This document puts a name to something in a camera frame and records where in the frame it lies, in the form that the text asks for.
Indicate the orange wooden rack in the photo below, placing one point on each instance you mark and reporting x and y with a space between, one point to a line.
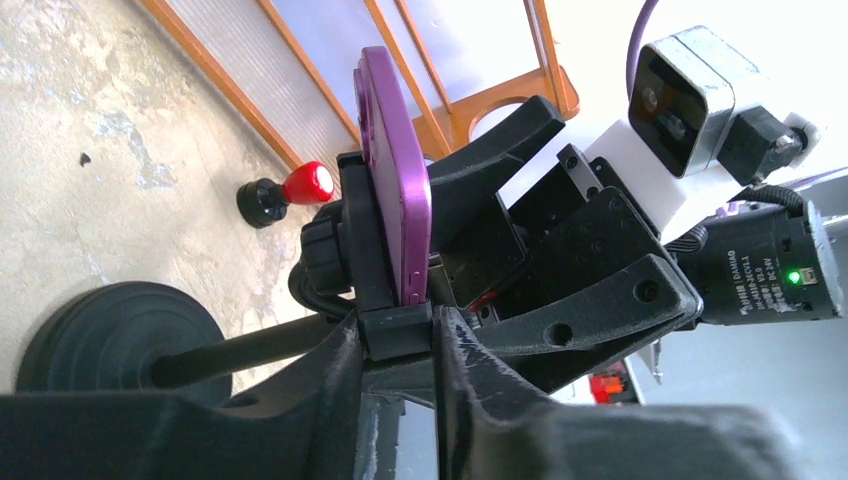
439 131

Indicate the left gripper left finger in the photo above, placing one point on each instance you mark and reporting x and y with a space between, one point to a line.
301 423

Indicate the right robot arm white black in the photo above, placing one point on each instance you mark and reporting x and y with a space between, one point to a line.
768 265

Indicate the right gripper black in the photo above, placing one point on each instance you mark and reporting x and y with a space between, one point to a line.
574 269

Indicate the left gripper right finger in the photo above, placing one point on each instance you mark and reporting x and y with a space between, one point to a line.
493 424

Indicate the purple-cased phone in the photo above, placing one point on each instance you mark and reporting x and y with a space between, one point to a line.
398 171

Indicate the black round-base stand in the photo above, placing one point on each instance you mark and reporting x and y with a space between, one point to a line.
140 335

